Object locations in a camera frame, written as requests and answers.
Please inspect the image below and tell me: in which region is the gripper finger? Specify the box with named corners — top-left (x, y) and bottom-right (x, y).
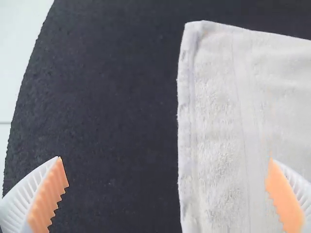
top-left (264, 157), bottom-right (311, 233)
top-left (0, 156), bottom-right (70, 233)

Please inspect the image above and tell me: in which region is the black mat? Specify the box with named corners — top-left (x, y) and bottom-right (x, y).
top-left (1, 0), bottom-right (311, 233)

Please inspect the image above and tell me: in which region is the pale towel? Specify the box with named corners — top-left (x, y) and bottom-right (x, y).
top-left (175, 20), bottom-right (311, 233)

